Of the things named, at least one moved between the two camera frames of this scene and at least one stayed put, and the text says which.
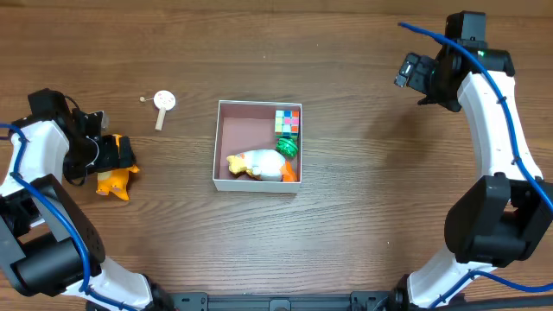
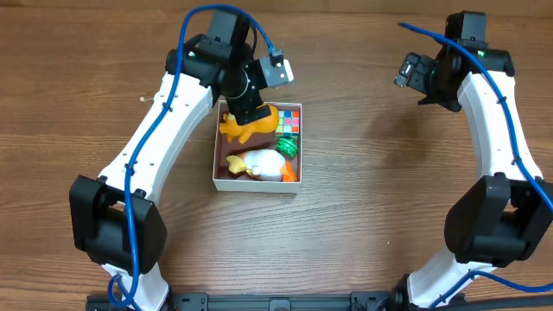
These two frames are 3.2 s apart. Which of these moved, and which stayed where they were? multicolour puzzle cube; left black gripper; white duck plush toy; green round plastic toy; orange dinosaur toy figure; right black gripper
Moved: orange dinosaur toy figure; left black gripper
Stayed: green round plastic toy; white duck plush toy; right black gripper; multicolour puzzle cube
